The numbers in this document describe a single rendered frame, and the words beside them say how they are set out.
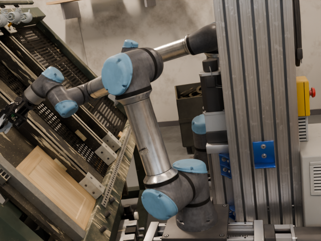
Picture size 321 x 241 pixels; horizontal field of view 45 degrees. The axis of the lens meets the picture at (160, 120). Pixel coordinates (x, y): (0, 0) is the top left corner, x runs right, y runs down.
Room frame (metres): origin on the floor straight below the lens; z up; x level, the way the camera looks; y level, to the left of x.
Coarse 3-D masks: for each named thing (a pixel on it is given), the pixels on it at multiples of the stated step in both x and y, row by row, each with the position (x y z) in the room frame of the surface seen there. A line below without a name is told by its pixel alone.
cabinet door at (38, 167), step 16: (32, 160) 1.70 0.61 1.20; (48, 160) 1.80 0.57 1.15; (32, 176) 1.60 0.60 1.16; (48, 176) 1.69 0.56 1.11; (64, 176) 1.78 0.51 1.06; (48, 192) 1.59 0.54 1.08; (64, 192) 1.68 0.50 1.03; (80, 192) 1.77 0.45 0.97; (64, 208) 1.57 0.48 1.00; (80, 208) 1.66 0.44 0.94; (80, 224) 1.56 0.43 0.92
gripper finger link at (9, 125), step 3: (6, 123) 1.53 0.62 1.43; (9, 123) 1.52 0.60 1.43; (3, 126) 1.52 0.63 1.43; (6, 126) 1.52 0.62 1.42; (9, 126) 1.51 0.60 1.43; (0, 129) 1.52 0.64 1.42; (3, 129) 1.52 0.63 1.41; (6, 129) 1.51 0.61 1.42; (9, 129) 1.49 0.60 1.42; (6, 132) 1.48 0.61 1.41
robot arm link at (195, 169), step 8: (184, 160) 1.27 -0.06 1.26; (192, 160) 1.27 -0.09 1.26; (200, 160) 1.26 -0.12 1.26; (176, 168) 1.21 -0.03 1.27; (184, 168) 1.19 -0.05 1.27; (192, 168) 1.20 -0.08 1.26; (200, 168) 1.20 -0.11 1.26; (184, 176) 1.17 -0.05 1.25; (192, 176) 1.18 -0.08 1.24; (200, 176) 1.20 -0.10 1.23; (192, 184) 1.16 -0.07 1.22; (200, 184) 1.19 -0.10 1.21; (208, 184) 1.23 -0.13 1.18; (200, 192) 1.19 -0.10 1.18; (208, 192) 1.22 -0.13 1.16; (192, 200) 1.17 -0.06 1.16; (200, 200) 1.19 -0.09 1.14
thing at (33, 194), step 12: (0, 156) 1.52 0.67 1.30; (12, 168) 1.51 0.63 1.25; (12, 180) 1.48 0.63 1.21; (24, 180) 1.50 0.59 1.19; (24, 192) 1.48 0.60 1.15; (36, 192) 1.49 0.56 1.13; (36, 204) 1.47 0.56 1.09; (48, 204) 1.48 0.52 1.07; (48, 216) 1.47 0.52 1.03; (60, 216) 1.47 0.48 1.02; (60, 228) 1.47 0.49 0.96; (72, 228) 1.46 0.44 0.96
